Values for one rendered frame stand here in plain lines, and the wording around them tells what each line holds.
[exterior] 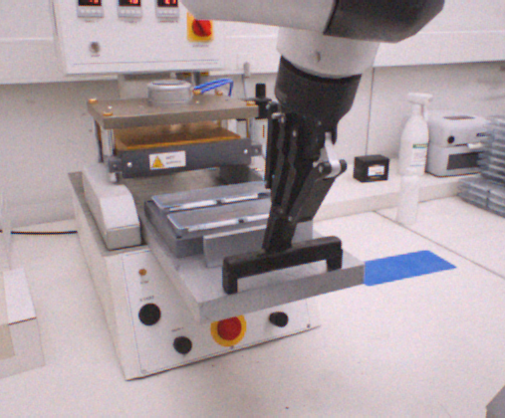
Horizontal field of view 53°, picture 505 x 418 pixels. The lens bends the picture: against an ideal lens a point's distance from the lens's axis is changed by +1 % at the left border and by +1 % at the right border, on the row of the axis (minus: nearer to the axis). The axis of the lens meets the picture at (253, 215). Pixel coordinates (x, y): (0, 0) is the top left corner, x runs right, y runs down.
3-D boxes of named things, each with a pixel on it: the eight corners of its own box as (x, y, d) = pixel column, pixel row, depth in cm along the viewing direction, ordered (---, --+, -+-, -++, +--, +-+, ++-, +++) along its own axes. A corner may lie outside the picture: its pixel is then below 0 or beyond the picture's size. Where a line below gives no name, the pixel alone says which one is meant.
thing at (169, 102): (87, 142, 102) (79, 76, 98) (228, 129, 114) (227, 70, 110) (109, 173, 82) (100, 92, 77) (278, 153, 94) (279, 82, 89)
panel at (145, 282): (138, 376, 75) (118, 254, 76) (312, 327, 87) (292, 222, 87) (141, 379, 73) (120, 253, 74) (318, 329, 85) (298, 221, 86)
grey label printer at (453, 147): (393, 159, 175) (398, 110, 169) (441, 154, 181) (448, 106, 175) (440, 179, 153) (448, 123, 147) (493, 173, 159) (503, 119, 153)
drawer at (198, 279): (138, 235, 80) (133, 188, 77) (262, 214, 89) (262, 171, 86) (199, 332, 55) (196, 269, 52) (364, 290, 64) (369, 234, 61)
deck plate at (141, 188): (67, 175, 114) (67, 171, 113) (212, 159, 127) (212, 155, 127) (102, 257, 75) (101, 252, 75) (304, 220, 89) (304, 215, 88)
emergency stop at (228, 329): (217, 341, 81) (213, 317, 81) (240, 335, 82) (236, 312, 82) (220, 343, 79) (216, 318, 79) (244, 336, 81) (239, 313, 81)
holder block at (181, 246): (145, 215, 78) (143, 199, 77) (261, 197, 86) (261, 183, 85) (176, 258, 64) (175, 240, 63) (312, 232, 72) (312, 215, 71)
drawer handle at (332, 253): (221, 287, 57) (220, 255, 56) (333, 262, 63) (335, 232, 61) (228, 295, 55) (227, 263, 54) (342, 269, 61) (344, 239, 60)
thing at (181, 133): (110, 147, 98) (104, 99, 94) (216, 137, 107) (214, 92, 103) (128, 170, 83) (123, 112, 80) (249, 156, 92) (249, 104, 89)
